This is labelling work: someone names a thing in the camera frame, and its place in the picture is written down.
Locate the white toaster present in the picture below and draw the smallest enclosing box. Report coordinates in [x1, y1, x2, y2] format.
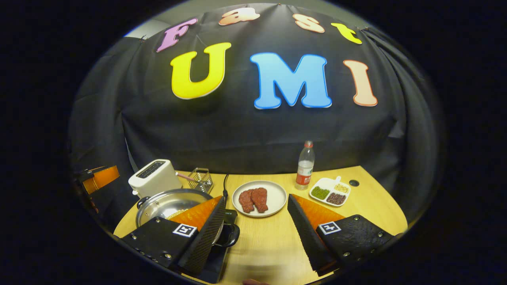
[128, 159, 183, 198]

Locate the white divided dish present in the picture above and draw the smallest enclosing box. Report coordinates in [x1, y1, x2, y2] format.
[309, 176, 351, 207]

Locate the black induction cooktop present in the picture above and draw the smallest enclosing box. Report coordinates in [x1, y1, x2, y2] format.
[174, 209, 238, 284]

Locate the steel pot with black handles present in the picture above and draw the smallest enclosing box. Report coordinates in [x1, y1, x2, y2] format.
[136, 188, 240, 248]

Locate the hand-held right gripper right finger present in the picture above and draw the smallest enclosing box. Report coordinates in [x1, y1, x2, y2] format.
[287, 194, 396, 277]

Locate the clear plastic water bottle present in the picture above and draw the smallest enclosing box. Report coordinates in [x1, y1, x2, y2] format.
[295, 141, 315, 190]

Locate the wire mesh basket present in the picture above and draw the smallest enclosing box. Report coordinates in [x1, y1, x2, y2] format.
[187, 167, 214, 194]

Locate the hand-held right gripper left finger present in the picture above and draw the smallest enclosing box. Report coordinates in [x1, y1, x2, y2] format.
[121, 195, 227, 276]

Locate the round white plate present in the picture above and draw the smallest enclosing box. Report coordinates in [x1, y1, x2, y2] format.
[232, 180, 288, 218]

